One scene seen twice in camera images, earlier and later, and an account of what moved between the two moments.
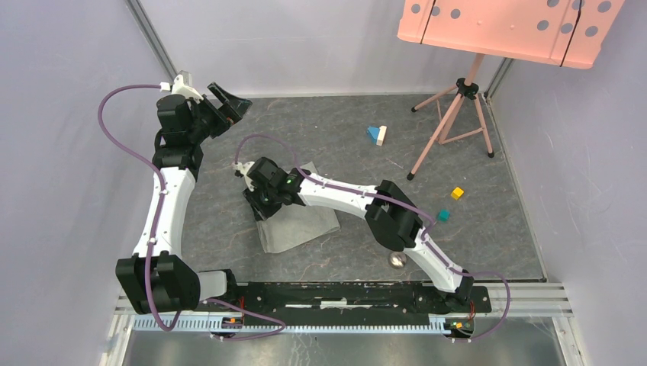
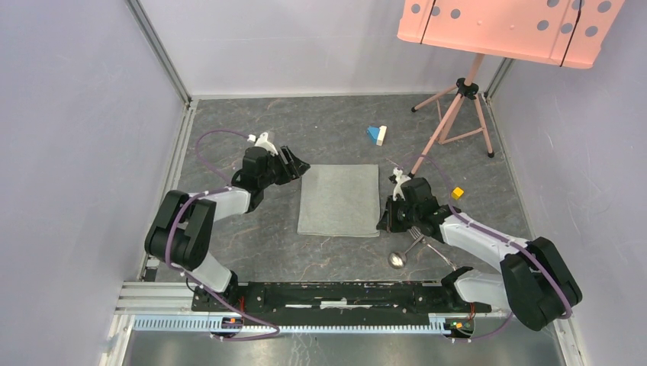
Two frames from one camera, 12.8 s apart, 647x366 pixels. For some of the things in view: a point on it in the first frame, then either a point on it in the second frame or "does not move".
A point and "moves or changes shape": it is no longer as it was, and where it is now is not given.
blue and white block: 377,134 does not move
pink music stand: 565,32 does not move
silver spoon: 397,260 does not move
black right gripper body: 262,200 to 403,216
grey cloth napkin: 295,224 moves or changes shape
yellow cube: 457,193 does not move
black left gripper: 231,111 to 294,169
